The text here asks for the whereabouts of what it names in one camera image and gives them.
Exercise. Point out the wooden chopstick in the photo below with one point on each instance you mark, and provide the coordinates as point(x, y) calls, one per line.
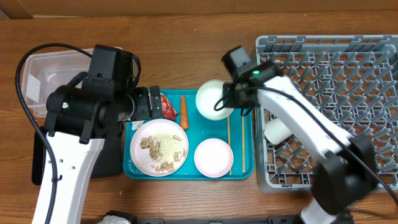
point(243, 145)
point(229, 143)

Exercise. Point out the clear plastic bin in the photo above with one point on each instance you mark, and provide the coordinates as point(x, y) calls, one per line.
point(40, 77)

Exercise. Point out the grey plastic dish rack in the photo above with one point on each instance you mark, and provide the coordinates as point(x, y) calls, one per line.
point(352, 80)

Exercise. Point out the orange carrot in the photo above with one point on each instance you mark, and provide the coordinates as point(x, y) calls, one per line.
point(184, 123)

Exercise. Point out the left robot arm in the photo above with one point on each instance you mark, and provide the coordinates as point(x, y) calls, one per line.
point(73, 145)

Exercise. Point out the teal plastic tray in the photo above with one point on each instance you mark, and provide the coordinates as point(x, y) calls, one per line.
point(199, 130)

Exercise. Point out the white bowl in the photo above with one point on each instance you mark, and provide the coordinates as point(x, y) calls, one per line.
point(207, 96)

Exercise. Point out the small pink bowl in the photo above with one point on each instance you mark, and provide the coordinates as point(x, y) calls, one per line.
point(212, 158)

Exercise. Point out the white tissue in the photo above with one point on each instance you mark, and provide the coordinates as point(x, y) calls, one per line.
point(136, 125)

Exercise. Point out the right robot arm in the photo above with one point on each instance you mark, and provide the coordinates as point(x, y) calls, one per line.
point(346, 169)

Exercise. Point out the black plastic tray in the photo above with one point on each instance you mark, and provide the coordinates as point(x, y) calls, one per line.
point(108, 163)

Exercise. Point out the white cup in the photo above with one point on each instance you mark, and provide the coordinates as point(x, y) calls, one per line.
point(276, 131)

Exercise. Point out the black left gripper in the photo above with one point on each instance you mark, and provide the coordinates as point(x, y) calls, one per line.
point(143, 112)

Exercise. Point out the red snack wrapper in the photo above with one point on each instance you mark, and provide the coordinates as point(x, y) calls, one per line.
point(168, 111)

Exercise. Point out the white plate with food scraps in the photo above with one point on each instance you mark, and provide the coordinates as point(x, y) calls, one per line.
point(159, 148)

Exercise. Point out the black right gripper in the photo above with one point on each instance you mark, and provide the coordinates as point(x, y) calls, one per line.
point(232, 101)

